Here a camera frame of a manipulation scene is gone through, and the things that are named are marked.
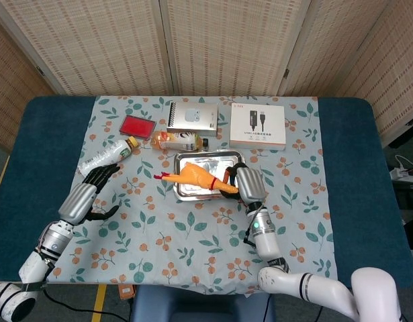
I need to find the white USB cable box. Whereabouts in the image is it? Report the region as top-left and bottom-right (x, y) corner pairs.
(229, 104), (287, 151)

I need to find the white power strip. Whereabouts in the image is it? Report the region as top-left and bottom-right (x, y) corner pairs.
(389, 166), (413, 184)

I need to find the white power cable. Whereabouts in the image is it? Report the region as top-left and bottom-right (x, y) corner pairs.
(393, 153), (413, 172)

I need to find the small orange box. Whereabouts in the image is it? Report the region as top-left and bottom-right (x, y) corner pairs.
(118, 284), (137, 301)

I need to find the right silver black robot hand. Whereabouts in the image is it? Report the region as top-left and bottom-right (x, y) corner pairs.
(220, 162), (268, 206)

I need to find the floral leaf print tablecloth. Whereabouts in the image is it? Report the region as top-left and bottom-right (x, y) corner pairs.
(46, 95), (338, 296)

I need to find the yellow rubber chicken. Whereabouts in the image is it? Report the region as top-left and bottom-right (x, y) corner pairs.
(153, 162), (240, 195)

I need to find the white bottle with yellow cap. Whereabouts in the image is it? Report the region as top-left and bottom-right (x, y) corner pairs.
(77, 136), (140, 178)

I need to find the orange juice bottle black cap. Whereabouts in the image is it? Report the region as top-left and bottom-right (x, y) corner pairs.
(150, 130), (210, 152)

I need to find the rectangular metal tray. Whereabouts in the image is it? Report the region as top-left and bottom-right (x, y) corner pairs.
(173, 150), (249, 202)

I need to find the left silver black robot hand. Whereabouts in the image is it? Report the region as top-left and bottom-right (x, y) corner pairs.
(58, 163), (122, 226)

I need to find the red ink pad case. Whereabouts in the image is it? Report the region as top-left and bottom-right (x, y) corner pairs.
(120, 114), (157, 140)

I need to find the woven folding screen panel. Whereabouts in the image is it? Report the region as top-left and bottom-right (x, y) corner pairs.
(276, 0), (394, 99)
(338, 0), (413, 147)
(0, 0), (175, 97)
(0, 13), (58, 152)
(158, 0), (313, 97)

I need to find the blue padded chair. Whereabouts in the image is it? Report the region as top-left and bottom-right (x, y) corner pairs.
(130, 284), (276, 322)

